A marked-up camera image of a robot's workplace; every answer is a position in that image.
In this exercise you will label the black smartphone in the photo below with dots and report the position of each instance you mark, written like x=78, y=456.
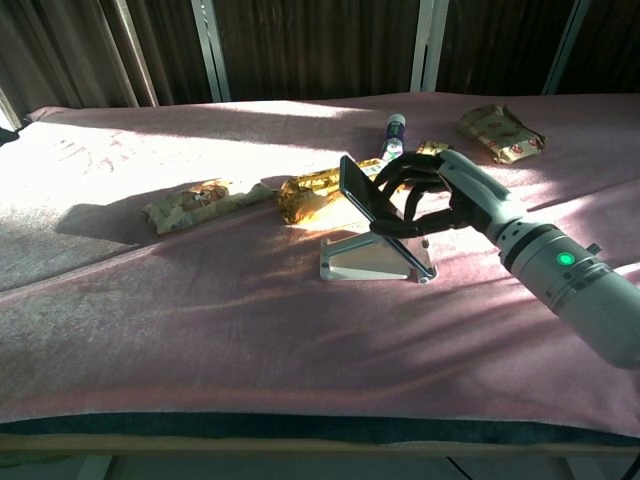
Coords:
x=357, y=187

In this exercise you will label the beige red-print wrapped packet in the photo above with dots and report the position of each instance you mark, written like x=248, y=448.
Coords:
x=500, y=132

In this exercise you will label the pink fleece table blanket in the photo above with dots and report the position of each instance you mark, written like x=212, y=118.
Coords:
x=225, y=340

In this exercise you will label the white metal frame post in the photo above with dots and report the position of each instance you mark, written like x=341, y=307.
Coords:
x=565, y=50
x=212, y=50
x=429, y=45
x=135, y=55

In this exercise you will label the pale beige snack packet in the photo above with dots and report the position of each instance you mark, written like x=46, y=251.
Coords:
x=195, y=205

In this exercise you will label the dark object at table edge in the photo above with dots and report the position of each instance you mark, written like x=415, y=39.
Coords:
x=7, y=136

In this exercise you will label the dark brown curtain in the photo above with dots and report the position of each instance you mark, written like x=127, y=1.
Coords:
x=325, y=45

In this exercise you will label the right robot hand grey black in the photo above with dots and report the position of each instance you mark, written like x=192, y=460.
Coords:
x=475, y=190

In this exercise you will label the white folding phone stand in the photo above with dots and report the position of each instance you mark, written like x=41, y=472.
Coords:
x=360, y=262

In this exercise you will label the long gold snack package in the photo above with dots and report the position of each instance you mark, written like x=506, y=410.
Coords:
x=310, y=195

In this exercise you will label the dark grey underlay cloth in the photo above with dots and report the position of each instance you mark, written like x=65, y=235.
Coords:
x=300, y=427

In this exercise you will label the small yellow snack bar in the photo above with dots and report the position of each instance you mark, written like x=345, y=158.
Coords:
x=434, y=146

